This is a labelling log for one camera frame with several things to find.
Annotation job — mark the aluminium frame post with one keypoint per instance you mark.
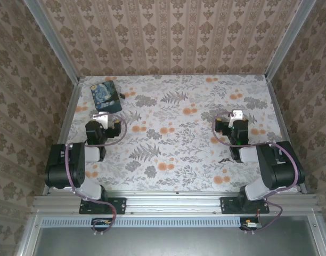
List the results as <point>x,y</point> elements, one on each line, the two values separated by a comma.
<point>49,40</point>
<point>291,40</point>

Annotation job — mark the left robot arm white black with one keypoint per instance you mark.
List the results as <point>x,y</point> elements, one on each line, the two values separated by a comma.
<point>77,170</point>

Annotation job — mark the right wrist camera box silver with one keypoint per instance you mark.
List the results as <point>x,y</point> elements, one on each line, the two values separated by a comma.
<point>237,114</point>

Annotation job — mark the aluminium side rail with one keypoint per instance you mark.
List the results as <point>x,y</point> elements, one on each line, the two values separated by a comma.
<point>281,120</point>
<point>72,106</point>

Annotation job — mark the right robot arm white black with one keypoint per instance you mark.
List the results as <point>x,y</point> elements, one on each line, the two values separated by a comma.
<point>275,170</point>

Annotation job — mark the grey sheet metal panel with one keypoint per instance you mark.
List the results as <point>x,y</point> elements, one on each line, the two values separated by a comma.
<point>165,242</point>

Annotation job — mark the wide aluminium mounting rail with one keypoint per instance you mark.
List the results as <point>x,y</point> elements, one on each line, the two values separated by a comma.
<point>173,202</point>

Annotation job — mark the floral patterned tablecloth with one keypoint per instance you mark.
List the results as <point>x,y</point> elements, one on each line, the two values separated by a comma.
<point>179,128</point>

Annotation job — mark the wrist camera box silver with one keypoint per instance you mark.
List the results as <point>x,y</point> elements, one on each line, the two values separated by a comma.
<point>237,114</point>
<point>101,118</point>

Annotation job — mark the left small connector board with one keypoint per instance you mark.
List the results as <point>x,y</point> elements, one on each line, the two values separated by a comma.
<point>101,223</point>

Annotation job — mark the right small connector board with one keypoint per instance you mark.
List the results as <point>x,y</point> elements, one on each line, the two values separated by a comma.
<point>252,224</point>

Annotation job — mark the left wrist camera box silver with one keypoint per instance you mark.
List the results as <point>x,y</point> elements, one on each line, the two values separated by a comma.
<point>101,118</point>

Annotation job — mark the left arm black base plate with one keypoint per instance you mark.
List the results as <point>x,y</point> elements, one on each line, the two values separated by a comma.
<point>117,205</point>

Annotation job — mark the small connector board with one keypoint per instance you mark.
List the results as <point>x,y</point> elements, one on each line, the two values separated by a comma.
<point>252,224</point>
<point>101,223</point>

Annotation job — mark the dark blue patterned box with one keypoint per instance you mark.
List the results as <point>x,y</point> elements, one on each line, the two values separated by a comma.
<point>105,96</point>

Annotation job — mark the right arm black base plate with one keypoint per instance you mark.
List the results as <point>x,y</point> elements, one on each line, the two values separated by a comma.
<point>228,205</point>

